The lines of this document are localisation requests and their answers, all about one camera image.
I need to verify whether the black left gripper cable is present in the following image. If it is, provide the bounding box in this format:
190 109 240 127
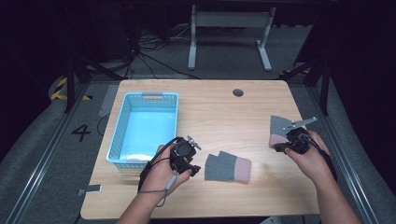
137 136 185 191

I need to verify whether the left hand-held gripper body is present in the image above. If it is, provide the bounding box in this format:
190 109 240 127
169 134 203 174

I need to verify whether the person's right hand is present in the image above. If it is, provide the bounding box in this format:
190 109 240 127
284 130 332 189

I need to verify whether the yellow and black floor tape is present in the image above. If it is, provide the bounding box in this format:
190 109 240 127
49 77 93 102

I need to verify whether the black metal stand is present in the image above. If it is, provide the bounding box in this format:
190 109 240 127
63 51 126 114
277 55 332 117

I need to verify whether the light blue plastic basket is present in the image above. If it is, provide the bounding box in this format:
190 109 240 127
106 91 180 170

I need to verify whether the grey wrist strap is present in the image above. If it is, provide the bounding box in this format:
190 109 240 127
136 173 180 208

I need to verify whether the tangle of black floor cables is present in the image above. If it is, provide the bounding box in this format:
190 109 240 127
123 22 201 80

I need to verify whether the white metal stand frame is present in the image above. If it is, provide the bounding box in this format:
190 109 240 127
187 4 277 72

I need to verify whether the thin black cable loop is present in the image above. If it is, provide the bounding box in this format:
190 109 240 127
96 113 111 137

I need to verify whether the small grey and white block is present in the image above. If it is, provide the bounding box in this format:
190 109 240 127
77 184 104 197

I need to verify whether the aluminium floor rail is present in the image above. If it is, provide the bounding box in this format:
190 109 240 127
4 81 92 224
305 86 380 224

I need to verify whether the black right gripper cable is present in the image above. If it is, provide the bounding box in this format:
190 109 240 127
298 133 339 183

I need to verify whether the grey floor tape patch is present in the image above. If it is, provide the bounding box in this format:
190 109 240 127
98 84 120 119

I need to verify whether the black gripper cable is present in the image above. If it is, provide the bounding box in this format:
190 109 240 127
137 136 185 191
298 133 339 183

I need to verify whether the person's left hand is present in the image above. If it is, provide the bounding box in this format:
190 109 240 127
139 143 193 196

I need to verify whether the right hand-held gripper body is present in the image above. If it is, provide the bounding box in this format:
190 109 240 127
281 116 318 155

